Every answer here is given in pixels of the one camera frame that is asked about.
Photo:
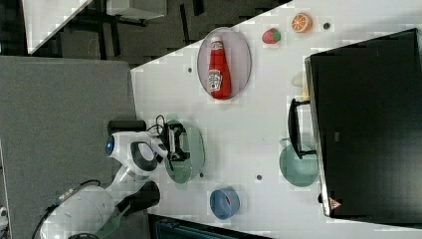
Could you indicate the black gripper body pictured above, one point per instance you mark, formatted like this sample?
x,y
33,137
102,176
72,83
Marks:
x,y
171,137

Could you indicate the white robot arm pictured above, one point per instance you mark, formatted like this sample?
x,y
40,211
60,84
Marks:
x,y
85,209

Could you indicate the black cylinder on table edge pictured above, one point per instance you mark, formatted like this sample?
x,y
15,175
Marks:
x,y
126,125

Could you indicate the red ketchup bottle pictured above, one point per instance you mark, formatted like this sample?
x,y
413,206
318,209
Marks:
x,y
219,80

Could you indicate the grey round plate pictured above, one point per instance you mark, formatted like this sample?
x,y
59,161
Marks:
x,y
238,58

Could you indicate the green measuring cup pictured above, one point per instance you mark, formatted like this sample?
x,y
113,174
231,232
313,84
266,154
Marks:
x,y
300,172

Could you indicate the red toy strawberry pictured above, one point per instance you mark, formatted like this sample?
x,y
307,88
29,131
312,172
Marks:
x,y
271,36

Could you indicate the white side table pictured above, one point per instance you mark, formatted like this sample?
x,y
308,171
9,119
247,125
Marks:
x,y
44,18

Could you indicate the toy orange half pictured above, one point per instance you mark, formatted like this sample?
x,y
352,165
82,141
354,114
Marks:
x,y
302,23

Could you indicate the black toaster oven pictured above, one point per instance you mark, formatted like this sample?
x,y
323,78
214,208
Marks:
x,y
366,106

